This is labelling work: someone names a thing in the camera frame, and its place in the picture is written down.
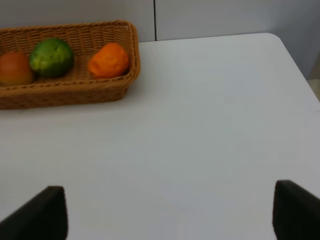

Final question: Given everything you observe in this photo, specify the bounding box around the orange wicker basket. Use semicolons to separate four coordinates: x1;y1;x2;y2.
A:
0;20;141;110

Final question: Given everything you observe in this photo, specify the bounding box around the green lime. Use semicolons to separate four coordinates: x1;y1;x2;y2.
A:
29;37;75;78

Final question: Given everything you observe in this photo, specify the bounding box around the red yellow peach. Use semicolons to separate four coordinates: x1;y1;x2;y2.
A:
0;51;35;86

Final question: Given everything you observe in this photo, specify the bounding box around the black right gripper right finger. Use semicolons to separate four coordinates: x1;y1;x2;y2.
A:
272;180;320;240

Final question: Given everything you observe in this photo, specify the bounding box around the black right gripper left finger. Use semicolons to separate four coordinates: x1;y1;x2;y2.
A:
0;186;68;240

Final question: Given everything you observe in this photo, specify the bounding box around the orange tangerine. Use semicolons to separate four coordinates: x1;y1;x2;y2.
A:
87;43;130;79

